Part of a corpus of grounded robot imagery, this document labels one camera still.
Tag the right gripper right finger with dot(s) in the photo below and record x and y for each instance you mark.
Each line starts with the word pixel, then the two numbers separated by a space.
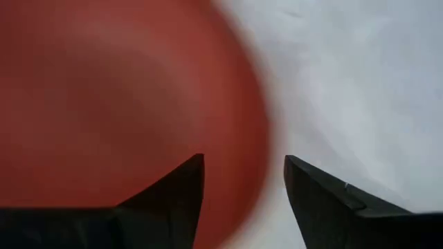
pixel 332 214

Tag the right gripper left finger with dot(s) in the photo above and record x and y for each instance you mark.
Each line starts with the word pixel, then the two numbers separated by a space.
pixel 155 218

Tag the coral red plastic bowl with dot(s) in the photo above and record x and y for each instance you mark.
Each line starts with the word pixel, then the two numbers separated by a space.
pixel 104 103

